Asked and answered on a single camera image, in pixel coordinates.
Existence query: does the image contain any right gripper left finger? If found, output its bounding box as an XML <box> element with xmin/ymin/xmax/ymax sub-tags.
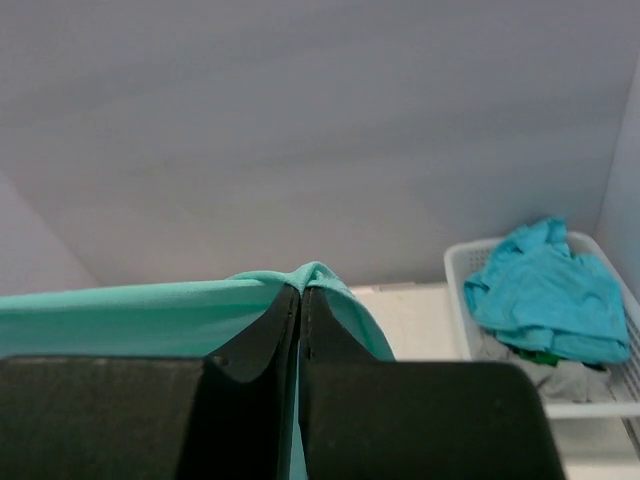
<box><xmin>1</xmin><ymin>287</ymin><xmax>300</xmax><ymax>479</ymax></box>

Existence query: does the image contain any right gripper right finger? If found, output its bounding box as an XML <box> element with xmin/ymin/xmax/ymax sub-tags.
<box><xmin>299</xmin><ymin>288</ymin><xmax>565</xmax><ymax>479</ymax></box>

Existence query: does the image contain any white plastic basket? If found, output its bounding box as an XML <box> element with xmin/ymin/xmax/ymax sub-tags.
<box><xmin>444</xmin><ymin>231</ymin><xmax>639</xmax><ymax>419</ymax></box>

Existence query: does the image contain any grey garment in basket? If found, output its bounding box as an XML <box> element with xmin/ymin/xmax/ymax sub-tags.
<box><xmin>476</xmin><ymin>333</ymin><xmax>613</xmax><ymax>403</ymax></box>

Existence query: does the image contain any blue t shirt in basket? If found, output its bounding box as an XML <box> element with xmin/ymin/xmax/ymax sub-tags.
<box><xmin>462</xmin><ymin>217</ymin><xmax>631</xmax><ymax>365</ymax></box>

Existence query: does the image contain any green garment in basket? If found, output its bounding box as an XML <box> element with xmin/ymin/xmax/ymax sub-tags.
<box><xmin>514</xmin><ymin>349</ymin><xmax>562</xmax><ymax>367</ymax></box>

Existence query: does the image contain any teal green t shirt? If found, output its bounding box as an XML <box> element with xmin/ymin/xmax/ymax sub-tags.
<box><xmin>1</xmin><ymin>262</ymin><xmax>393</xmax><ymax>473</ymax></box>

